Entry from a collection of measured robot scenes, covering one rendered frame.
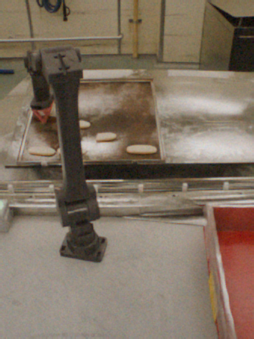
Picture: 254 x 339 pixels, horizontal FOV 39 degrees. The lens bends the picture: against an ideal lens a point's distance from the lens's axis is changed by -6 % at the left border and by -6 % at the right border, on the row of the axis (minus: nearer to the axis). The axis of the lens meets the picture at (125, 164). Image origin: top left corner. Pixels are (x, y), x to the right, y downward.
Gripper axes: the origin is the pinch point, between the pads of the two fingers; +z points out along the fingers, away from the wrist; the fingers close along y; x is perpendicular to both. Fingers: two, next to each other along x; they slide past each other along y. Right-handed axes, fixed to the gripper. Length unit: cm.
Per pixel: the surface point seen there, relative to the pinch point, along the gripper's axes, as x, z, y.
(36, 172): -0.2, 12.1, 16.1
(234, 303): 65, 3, 62
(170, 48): 41, 121, -307
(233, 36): 86, 30, -150
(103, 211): 27.6, 6.1, 34.5
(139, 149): 35.3, 3.6, 8.8
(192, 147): 53, 5, 4
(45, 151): 4.0, 3.6, 14.1
